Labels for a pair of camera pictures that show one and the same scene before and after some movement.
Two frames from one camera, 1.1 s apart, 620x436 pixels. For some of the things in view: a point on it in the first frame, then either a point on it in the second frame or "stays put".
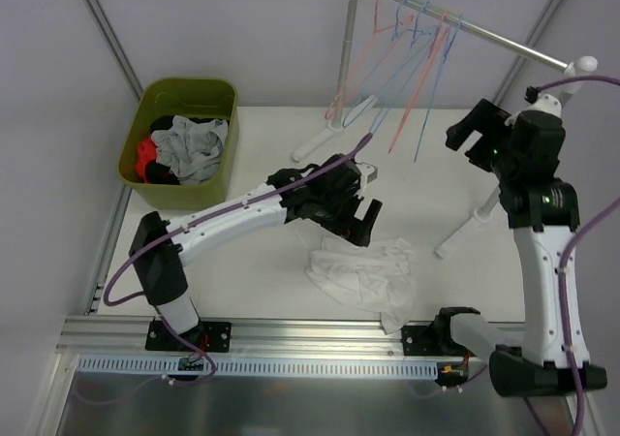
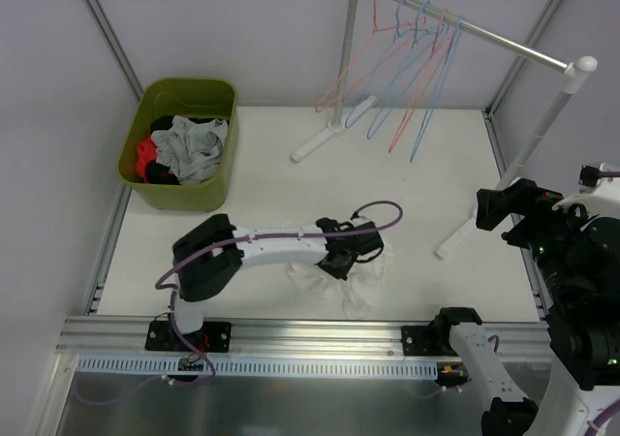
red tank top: (146, 153) stays put
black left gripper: (349, 220) -> (367, 244)
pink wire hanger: (440, 37) stays put
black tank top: (157, 172) stays put
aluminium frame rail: (251, 338) stays put
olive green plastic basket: (215, 98) stays put
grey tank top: (190, 151) stays put
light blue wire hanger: (375, 63) -> (400, 37)
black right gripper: (478, 129) -> (518, 209)
